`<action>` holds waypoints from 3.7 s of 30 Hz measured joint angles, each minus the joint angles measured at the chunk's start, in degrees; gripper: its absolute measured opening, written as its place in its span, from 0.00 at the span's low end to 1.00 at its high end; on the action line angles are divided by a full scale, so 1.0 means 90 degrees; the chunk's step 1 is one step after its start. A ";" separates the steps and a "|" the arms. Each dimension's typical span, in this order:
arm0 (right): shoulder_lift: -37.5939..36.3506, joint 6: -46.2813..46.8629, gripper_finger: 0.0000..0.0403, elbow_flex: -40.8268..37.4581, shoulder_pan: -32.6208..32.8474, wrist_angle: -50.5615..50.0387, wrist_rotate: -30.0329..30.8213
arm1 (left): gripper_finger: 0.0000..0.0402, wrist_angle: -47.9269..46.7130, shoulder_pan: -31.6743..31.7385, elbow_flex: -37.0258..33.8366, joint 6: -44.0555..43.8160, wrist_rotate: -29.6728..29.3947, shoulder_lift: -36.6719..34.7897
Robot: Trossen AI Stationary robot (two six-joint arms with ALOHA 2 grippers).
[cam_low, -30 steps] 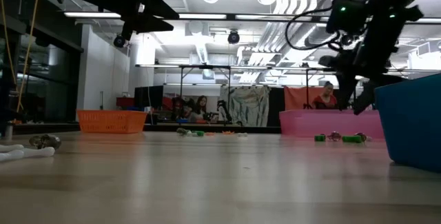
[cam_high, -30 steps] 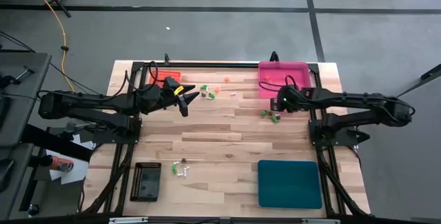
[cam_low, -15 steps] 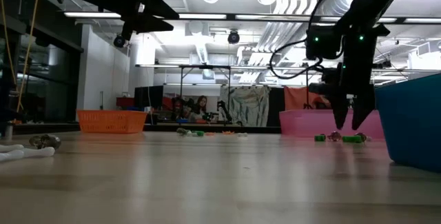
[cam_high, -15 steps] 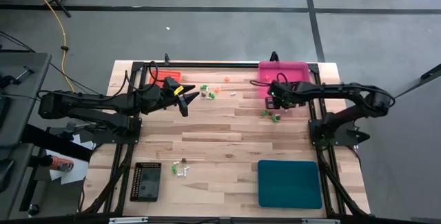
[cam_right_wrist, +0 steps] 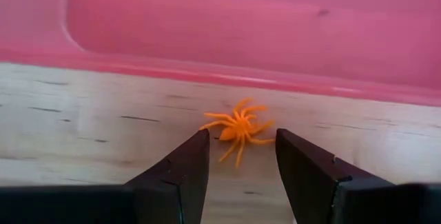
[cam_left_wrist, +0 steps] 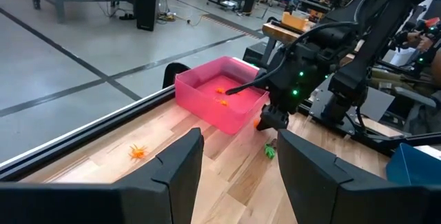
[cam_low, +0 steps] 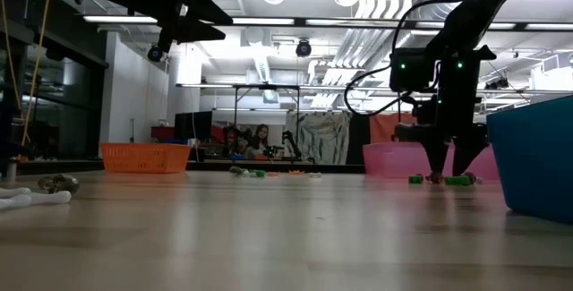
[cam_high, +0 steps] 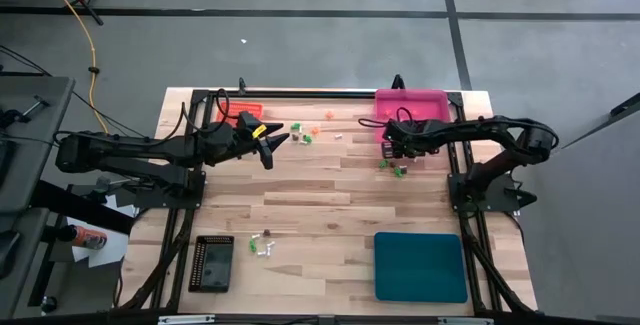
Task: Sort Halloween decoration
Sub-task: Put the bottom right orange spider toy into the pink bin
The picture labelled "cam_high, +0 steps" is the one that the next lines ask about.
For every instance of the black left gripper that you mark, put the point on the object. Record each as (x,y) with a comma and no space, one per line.
(225,145)

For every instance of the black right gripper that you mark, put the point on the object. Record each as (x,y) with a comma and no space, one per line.
(415,137)

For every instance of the small green plastic toy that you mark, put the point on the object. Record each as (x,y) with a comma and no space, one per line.
(296,126)
(398,172)
(307,139)
(252,246)
(383,164)

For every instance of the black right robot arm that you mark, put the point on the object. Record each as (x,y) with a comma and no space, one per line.
(475,129)

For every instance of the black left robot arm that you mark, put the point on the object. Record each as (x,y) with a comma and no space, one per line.
(125,152)

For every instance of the yellow tag label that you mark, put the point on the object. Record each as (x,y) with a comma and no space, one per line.
(259,131)

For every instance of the orange plastic basket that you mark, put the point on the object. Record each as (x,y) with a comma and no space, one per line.
(247,109)

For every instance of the pink plastic bin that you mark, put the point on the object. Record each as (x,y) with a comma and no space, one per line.
(425,105)

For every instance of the blue plastic bin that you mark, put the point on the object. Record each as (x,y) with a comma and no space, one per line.
(420,267)

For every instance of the black plastic basket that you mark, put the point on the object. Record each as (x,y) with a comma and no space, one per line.
(212,265)

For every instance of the white paper sheets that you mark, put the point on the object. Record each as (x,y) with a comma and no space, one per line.
(117,245)

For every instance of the orange bottle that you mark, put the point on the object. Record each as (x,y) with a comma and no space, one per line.
(90,238)

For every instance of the grey plastic sheet partition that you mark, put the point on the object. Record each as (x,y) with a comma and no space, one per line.
(590,245)

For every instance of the metal clamp tool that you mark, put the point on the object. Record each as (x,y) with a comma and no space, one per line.
(35,106)

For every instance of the grey desk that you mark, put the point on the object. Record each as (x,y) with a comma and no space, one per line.
(37,185)

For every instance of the black computer mouse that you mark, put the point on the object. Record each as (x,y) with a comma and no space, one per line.
(7,252)

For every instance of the black clamp bracket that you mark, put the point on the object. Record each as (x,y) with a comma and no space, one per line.
(241,85)
(397,82)

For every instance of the black aluminium table frame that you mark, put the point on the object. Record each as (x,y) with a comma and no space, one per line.
(325,94)

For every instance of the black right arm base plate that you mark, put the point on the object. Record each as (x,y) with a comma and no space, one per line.
(500,197)

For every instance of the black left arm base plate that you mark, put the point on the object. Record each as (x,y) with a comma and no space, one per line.
(170,197)

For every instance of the silver metal bracket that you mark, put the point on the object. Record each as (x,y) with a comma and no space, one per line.
(185,319)
(465,321)

